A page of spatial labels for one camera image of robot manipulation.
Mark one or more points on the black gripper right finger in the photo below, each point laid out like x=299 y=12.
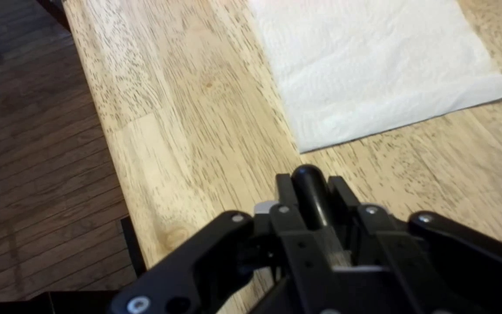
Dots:
x=436 y=267

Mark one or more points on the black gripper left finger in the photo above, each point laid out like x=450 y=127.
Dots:
x=217 y=261

